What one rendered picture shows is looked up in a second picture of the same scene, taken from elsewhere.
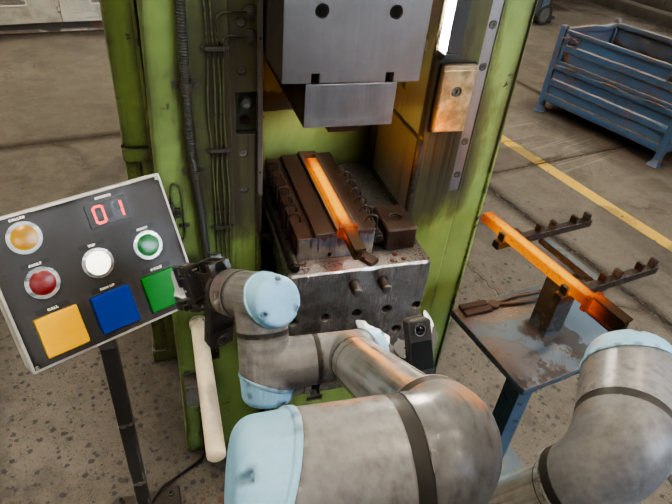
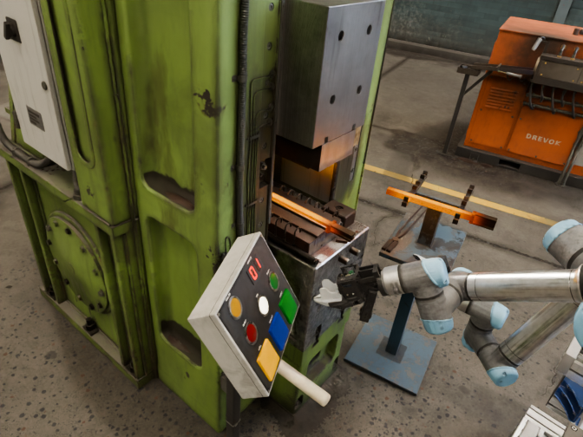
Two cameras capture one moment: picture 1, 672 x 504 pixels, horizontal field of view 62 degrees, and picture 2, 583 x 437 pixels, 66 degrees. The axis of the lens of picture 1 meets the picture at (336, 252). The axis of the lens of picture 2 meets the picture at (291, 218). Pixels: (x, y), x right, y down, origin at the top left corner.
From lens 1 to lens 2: 0.90 m
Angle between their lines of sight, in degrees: 28
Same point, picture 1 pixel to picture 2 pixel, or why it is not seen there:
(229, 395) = not seen: hidden behind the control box
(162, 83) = (225, 170)
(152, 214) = (267, 260)
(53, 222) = (240, 290)
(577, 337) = (442, 240)
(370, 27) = (349, 101)
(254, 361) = (441, 308)
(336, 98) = (333, 147)
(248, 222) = not seen: hidden behind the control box
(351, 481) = not seen: outside the picture
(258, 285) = (437, 266)
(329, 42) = (333, 116)
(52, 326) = (265, 359)
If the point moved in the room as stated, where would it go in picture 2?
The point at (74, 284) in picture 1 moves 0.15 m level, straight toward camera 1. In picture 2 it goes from (260, 325) to (313, 349)
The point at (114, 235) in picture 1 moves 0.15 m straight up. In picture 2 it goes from (261, 283) to (264, 238)
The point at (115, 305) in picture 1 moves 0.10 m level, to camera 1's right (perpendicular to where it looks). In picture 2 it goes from (279, 329) to (310, 316)
